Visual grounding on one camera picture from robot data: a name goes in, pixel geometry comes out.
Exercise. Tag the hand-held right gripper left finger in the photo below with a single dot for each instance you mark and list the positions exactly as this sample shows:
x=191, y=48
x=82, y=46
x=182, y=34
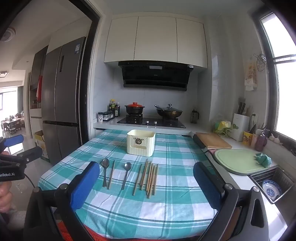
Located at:
x=85, y=184

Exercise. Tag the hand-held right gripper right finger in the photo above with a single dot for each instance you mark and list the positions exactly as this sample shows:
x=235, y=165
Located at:
x=207, y=185

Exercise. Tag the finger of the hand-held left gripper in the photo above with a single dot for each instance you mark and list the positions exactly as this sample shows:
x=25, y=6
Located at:
x=27, y=154
x=13, y=140

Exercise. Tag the steel spoon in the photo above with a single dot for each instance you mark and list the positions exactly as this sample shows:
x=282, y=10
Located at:
x=105, y=168
x=126, y=172

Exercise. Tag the thin wooden chopstick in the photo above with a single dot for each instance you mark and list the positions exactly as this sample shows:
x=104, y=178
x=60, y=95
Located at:
x=111, y=173

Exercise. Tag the row of wooden chopsticks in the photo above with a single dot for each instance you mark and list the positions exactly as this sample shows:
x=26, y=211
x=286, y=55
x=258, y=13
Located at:
x=150, y=178

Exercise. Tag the cream ribbed utensil holder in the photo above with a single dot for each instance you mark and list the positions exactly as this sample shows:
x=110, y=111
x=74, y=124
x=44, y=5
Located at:
x=140, y=141

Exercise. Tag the person's left hand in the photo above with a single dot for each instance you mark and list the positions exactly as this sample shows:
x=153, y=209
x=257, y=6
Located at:
x=5, y=197

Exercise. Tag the cardboard box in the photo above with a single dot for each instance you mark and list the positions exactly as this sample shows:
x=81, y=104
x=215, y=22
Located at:
x=41, y=144

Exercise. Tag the green cutting board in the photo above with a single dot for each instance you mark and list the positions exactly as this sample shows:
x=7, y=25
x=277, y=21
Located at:
x=238, y=162

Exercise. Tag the wooden cutting board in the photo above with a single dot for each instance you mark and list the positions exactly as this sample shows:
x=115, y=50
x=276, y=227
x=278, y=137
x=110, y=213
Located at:
x=214, y=140

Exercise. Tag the teal checkered tablecloth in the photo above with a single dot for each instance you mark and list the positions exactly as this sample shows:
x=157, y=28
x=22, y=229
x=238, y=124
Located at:
x=138, y=208

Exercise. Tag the yellow green plastic bag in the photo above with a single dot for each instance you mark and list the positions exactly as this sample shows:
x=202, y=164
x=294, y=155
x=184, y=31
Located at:
x=222, y=126

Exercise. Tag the grey refrigerator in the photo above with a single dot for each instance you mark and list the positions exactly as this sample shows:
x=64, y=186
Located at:
x=63, y=104

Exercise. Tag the yellow cup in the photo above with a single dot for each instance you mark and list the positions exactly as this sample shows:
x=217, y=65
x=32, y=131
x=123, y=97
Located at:
x=247, y=138

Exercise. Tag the teal cloth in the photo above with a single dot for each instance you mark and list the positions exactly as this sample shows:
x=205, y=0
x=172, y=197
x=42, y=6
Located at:
x=263, y=160

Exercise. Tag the blue patterned bowl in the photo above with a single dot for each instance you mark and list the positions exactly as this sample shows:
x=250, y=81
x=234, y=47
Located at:
x=271, y=190

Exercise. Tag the white knife block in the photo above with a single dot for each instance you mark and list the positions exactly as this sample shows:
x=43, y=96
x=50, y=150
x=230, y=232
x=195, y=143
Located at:
x=240, y=126

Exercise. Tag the purple cup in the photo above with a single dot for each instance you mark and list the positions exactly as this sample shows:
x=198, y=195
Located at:
x=260, y=143

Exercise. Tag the glass press pitcher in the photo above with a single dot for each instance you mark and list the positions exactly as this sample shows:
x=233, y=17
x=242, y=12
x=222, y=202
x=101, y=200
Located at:
x=194, y=116

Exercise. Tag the cluster of spice jars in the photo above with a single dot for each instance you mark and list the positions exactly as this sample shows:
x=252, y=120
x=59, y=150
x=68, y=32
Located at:
x=105, y=116

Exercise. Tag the metal sink basket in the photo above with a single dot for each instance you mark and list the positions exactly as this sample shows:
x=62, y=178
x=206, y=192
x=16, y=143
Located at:
x=281, y=178

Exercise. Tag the group of sauce bottles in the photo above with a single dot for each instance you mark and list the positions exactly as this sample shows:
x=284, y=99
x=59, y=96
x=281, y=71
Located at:
x=114, y=107

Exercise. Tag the wok with glass lid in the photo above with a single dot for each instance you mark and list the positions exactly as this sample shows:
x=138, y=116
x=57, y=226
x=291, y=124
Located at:
x=169, y=112

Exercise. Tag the garlic bulbs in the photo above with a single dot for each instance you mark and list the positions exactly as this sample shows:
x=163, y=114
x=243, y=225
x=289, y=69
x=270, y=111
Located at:
x=274, y=138

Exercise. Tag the black gas cooktop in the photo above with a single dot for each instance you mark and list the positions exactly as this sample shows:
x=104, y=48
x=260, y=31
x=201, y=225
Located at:
x=151, y=122

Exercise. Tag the black pot with red lid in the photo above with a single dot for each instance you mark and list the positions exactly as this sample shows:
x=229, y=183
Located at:
x=134, y=109

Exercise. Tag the hanging printed bag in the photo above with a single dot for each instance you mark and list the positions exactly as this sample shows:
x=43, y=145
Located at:
x=251, y=74

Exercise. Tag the black range hood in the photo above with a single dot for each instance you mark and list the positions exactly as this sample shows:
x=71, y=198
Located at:
x=155, y=75

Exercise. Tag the window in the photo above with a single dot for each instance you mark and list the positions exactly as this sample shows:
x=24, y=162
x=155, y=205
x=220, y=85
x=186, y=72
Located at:
x=282, y=76

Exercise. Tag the dark door frame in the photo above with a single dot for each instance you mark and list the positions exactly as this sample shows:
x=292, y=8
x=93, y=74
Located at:
x=91, y=76

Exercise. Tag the white wall cabinet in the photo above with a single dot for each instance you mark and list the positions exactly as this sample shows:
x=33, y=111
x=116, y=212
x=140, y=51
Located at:
x=155, y=39

